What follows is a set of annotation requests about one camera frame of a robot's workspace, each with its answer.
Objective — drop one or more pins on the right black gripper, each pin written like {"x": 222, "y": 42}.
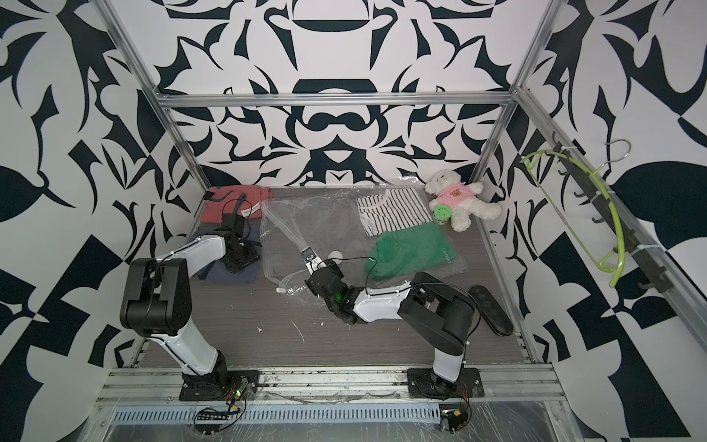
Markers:
{"x": 310, "y": 284}

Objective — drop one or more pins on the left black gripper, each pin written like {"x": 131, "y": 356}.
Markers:
{"x": 255, "y": 256}

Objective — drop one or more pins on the blue tank top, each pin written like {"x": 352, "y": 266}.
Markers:
{"x": 216, "y": 272}

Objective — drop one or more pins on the red tank top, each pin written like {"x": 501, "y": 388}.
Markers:
{"x": 243, "y": 200}

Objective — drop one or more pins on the clear plastic vacuum bag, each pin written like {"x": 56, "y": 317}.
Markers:
{"x": 324, "y": 220}

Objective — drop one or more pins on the green garment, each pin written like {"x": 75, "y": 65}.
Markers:
{"x": 408, "y": 251}

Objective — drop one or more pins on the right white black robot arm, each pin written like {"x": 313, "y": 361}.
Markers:
{"x": 440, "y": 313}

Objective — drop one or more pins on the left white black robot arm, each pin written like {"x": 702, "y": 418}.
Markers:
{"x": 157, "y": 304}

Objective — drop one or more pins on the white vacuum bag valve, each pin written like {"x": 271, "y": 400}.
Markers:
{"x": 336, "y": 256}

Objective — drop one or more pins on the black white striped shirt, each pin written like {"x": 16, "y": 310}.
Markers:
{"x": 392, "y": 210}

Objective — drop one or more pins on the white teddy bear pink shirt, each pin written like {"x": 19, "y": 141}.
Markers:
{"x": 456, "y": 203}

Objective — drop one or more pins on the black oval pad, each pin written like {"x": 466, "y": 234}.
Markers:
{"x": 491, "y": 311}

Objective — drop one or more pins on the green clothes hanger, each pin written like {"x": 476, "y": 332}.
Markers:
{"x": 544, "y": 169}

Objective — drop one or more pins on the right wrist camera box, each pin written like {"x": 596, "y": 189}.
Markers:
{"x": 312, "y": 261}

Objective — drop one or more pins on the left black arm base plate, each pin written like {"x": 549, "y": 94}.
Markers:
{"x": 219, "y": 387}

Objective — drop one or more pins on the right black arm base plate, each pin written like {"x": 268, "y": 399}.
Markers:
{"x": 423, "y": 383}

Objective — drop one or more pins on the white slotted cable duct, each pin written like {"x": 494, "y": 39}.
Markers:
{"x": 425, "y": 413}

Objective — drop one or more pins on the aluminium frame crossbar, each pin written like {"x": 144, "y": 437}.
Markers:
{"x": 171, "y": 101}

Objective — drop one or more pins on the black wall hook rack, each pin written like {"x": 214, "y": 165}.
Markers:
{"x": 594, "y": 190}

